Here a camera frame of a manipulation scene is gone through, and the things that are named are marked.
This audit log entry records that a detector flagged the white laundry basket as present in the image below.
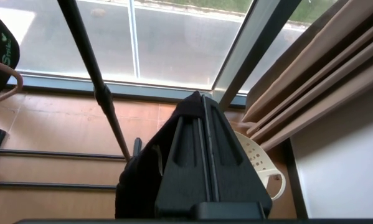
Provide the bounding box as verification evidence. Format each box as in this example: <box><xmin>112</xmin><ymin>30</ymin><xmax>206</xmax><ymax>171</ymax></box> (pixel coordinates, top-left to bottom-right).
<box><xmin>234</xmin><ymin>130</ymin><xmax>287</xmax><ymax>202</ymax></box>

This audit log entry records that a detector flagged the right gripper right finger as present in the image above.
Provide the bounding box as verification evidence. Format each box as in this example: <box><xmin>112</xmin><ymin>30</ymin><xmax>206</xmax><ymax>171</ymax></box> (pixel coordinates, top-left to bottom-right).
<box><xmin>201</xmin><ymin>95</ymin><xmax>273</xmax><ymax>218</ymax></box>

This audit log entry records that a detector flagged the pink clothes hanger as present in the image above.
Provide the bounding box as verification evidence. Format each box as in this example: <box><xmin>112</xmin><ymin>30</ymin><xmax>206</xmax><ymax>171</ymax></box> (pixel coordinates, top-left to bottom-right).
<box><xmin>0</xmin><ymin>58</ymin><xmax>24</xmax><ymax>108</ymax></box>

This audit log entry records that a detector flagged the black clothes rack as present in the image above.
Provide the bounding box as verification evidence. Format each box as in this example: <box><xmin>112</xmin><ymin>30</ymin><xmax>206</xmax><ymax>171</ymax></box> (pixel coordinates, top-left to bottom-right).
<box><xmin>0</xmin><ymin>0</ymin><xmax>143</xmax><ymax>190</ymax></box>

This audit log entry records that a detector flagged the brown curtain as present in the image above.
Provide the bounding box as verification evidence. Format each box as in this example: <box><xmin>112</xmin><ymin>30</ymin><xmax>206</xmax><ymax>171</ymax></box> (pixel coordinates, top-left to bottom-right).
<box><xmin>240</xmin><ymin>0</ymin><xmax>373</xmax><ymax>152</ymax></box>

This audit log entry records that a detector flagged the black garment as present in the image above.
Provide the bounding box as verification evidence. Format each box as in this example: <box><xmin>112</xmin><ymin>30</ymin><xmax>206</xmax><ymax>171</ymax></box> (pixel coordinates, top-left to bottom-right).
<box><xmin>115</xmin><ymin>91</ymin><xmax>204</xmax><ymax>219</ymax></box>

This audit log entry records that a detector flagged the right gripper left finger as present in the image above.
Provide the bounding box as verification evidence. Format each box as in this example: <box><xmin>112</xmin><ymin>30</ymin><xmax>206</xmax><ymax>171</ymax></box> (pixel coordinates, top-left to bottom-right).
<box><xmin>154</xmin><ymin>116</ymin><xmax>211</xmax><ymax>218</ymax></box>

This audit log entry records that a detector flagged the window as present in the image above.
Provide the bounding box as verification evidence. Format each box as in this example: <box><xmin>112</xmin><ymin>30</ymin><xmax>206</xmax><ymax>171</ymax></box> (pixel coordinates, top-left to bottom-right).
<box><xmin>0</xmin><ymin>0</ymin><xmax>339</xmax><ymax>110</ymax></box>

